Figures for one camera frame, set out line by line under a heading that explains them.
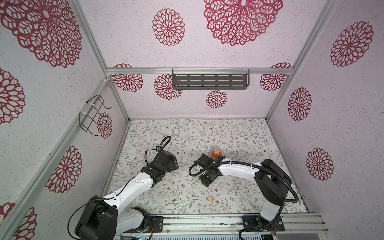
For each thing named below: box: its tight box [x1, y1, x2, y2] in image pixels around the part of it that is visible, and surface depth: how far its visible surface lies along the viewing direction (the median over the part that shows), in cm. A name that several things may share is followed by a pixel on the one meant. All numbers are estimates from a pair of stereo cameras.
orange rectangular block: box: [212, 152, 223, 158], surface depth 98 cm
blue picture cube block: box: [208, 195, 216, 203], surface depth 83 cm
